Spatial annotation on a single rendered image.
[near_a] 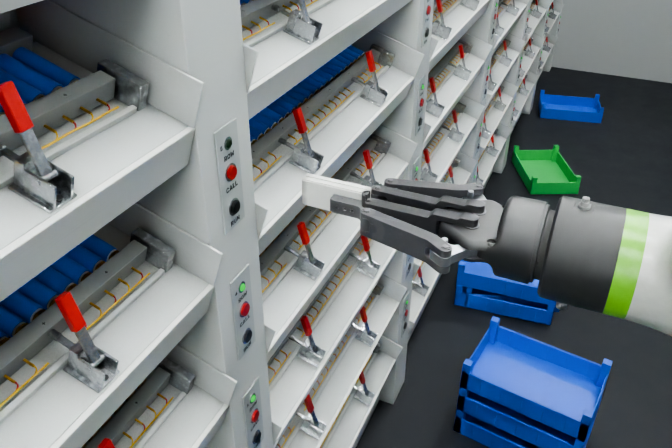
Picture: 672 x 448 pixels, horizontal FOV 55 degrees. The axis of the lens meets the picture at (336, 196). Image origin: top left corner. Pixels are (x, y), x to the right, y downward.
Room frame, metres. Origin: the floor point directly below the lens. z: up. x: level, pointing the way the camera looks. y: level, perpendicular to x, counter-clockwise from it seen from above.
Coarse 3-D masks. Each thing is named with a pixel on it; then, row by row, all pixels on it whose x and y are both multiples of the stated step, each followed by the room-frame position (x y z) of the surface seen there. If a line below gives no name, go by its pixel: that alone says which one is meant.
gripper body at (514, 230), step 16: (448, 208) 0.51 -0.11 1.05; (496, 208) 0.51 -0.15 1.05; (512, 208) 0.47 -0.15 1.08; (528, 208) 0.47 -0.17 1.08; (544, 208) 0.47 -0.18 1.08; (448, 224) 0.48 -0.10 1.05; (480, 224) 0.48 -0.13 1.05; (496, 224) 0.48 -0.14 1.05; (512, 224) 0.46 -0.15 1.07; (528, 224) 0.45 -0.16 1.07; (448, 240) 0.47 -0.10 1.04; (464, 240) 0.46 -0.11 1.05; (480, 240) 0.46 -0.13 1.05; (496, 240) 0.46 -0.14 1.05; (512, 240) 0.45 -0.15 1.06; (528, 240) 0.44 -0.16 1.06; (480, 256) 0.45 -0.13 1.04; (496, 256) 0.45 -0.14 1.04; (512, 256) 0.44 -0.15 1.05; (528, 256) 0.44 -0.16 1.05; (496, 272) 0.45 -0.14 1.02; (512, 272) 0.44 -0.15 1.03; (528, 272) 0.44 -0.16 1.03
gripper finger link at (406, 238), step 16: (368, 208) 0.51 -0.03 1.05; (384, 224) 0.48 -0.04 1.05; (400, 224) 0.48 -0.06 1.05; (384, 240) 0.48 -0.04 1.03; (400, 240) 0.47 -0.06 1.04; (416, 240) 0.46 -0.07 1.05; (432, 240) 0.46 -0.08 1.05; (416, 256) 0.46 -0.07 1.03; (448, 256) 0.44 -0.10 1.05; (448, 272) 0.44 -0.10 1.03
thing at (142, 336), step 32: (128, 224) 0.59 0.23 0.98; (160, 224) 0.58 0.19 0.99; (160, 256) 0.55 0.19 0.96; (192, 256) 0.56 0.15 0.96; (160, 288) 0.53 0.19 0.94; (192, 288) 0.54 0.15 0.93; (128, 320) 0.48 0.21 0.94; (160, 320) 0.49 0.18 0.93; (192, 320) 0.53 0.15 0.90; (64, 352) 0.43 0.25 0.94; (128, 352) 0.45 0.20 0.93; (160, 352) 0.47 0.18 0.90; (64, 384) 0.40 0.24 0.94; (128, 384) 0.43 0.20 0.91; (32, 416) 0.37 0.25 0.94; (64, 416) 0.37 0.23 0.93; (96, 416) 0.39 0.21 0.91
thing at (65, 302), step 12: (60, 300) 0.42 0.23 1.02; (72, 300) 0.42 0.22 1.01; (72, 312) 0.42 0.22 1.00; (72, 324) 0.41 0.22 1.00; (84, 324) 0.42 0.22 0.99; (84, 336) 0.42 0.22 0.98; (84, 348) 0.41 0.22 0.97; (96, 348) 0.42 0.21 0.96; (84, 360) 0.42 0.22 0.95; (96, 360) 0.41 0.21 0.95
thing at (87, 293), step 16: (128, 256) 0.54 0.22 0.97; (144, 256) 0.56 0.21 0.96; (96, 272) 0.51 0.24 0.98; (112, 272) 0.51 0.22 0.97; (128, 272) 0.53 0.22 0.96; (80, 288) 0.49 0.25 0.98; (96, 288) 0.49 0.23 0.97; (112, 288) 0.51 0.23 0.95; (128, 288) 0.51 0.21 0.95; (80, 304) 0.47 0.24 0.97; (48, 320) 0.44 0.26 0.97; (64, 320) 0.45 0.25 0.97; (96, 320) 0.47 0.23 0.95; (16, 336) 0.42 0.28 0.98; (32, 336) 0.42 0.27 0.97; (0, 352) 0.40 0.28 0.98; (16, 352) 0.40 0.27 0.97; (32, 352) 0.42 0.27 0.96; (0, 368) 0.39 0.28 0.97; (16, 368) 0.40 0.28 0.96; (0, 384) 0.39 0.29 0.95; (16, 384) 0.38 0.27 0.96
